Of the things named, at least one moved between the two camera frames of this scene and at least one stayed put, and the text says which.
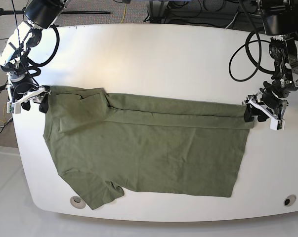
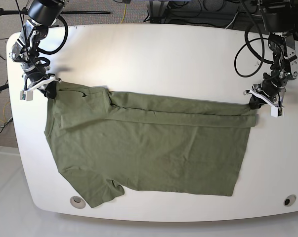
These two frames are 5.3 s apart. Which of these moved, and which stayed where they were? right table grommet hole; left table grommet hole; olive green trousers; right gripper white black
Moved: right gripper white black
Stayed: right table grommet hole; left table grommet hole; olive green trousers
